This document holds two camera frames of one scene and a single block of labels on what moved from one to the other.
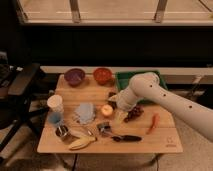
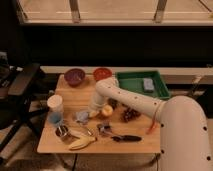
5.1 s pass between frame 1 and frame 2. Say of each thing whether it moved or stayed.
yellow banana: stayed
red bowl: stayed
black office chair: stayed
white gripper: moved
